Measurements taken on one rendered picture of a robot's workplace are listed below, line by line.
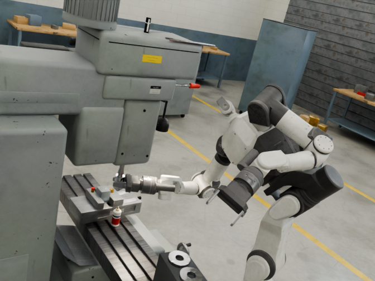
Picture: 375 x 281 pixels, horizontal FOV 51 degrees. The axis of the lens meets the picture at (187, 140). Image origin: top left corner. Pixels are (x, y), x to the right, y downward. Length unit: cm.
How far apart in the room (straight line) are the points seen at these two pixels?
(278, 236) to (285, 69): 598
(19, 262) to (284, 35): 663
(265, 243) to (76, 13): 124
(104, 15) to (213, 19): 892
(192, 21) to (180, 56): 833
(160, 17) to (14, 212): 822
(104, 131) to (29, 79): 36
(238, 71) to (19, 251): 1017
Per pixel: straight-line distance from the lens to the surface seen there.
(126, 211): 214
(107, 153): 166
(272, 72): 770
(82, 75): 150
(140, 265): 186
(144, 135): 173
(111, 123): 160
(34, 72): 144
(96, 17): 148
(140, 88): 161
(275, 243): 183
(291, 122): 158
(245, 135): 165
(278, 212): 173
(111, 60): 150
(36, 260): 168
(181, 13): 974
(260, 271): 187
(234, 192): 134
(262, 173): 141
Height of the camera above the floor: 209
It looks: 21 degrees down
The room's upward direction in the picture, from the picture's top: 14 degrees clockwise
